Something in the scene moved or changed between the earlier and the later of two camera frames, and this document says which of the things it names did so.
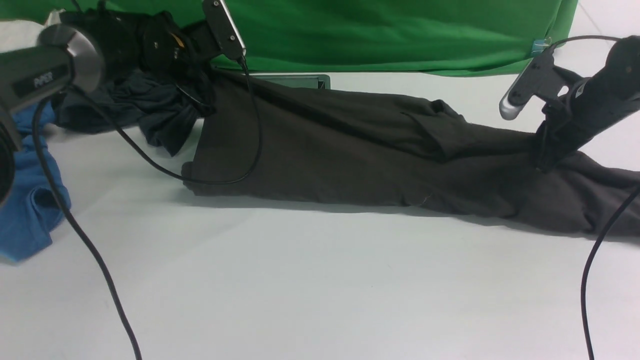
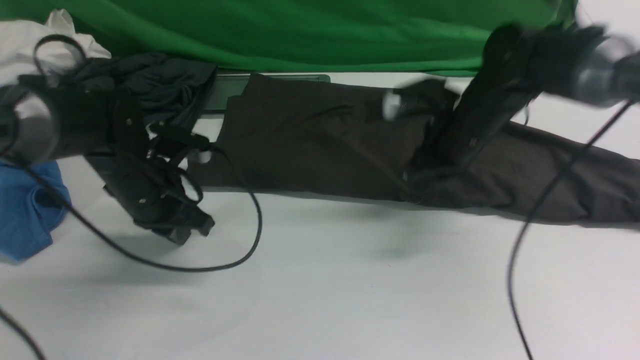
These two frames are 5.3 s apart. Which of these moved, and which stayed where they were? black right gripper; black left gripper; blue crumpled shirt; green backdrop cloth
Moved: black left gripper; black right gripper
Stayed: blue crumpled shirt; green backdrop cloth
